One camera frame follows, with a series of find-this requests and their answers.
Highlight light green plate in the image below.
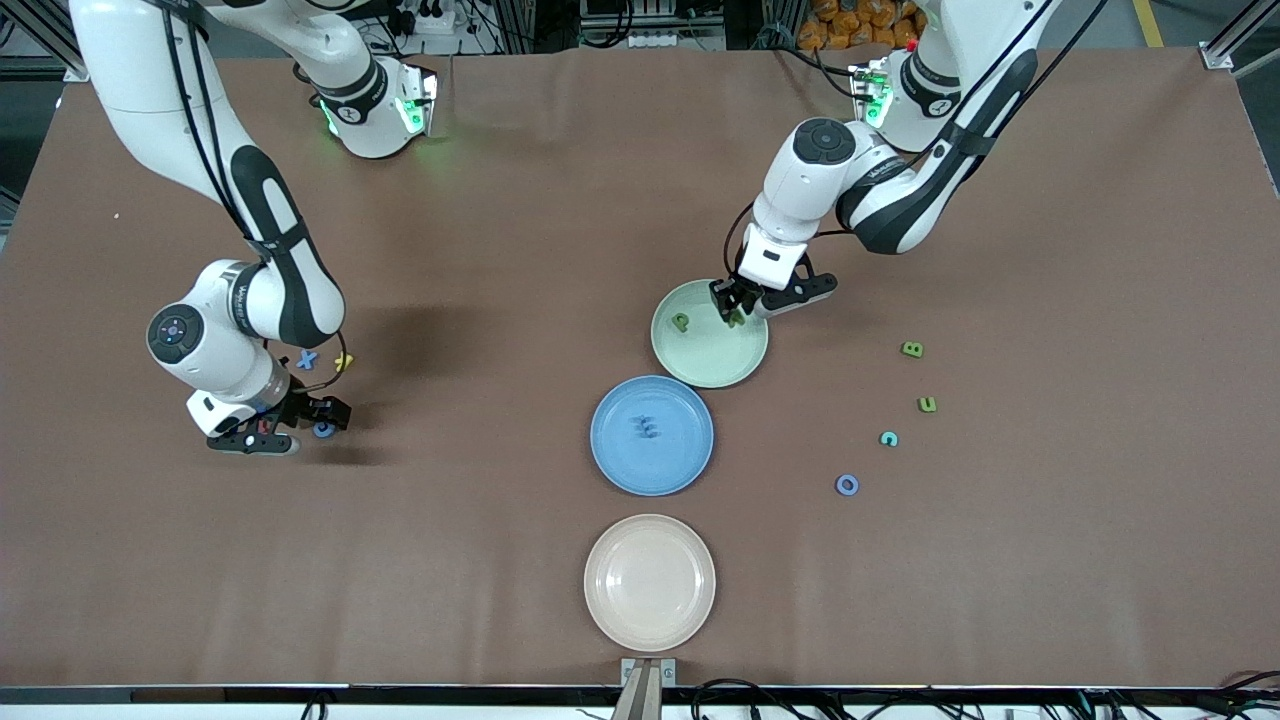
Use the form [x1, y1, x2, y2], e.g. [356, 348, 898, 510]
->
[650, 278, 771, 390]

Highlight blue plate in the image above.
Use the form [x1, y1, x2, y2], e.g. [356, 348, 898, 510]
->
[589, 375, 716, 498]

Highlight bag of orange fruits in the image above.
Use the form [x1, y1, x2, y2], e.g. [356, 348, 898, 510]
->
[797, 0, 921, 51]

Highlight black equipment rack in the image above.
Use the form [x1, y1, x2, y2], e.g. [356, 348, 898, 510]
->
[578, 0, 728, 51]

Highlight beige plate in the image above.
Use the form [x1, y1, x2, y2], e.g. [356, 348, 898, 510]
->
[583, 513, 718, 654]

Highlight brown table cover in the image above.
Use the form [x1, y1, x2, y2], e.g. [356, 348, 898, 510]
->
[0, 45, 1280, 691]

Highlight white power strip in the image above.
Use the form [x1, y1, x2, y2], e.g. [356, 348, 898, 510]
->
[395, 0, 471, 36]

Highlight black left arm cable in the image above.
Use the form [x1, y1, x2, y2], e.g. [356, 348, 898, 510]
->
[724, 0, 1111, 283]

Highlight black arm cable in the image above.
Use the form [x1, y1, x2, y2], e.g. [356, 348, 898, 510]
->
[724, 0, 1111, 283]
[150, 0, 349, 393]

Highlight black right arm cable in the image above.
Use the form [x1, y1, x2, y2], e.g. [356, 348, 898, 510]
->
[150, 0, 349, 393]

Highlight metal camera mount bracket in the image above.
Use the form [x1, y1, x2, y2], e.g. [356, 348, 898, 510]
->
[621, 657, 677, 720]

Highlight tangled black cables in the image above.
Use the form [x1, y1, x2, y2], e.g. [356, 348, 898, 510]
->
[690, 675, 1280, 720]

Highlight aluminium frame profile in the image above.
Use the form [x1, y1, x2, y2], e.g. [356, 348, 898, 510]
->
[1200, 0, 1280, 73]

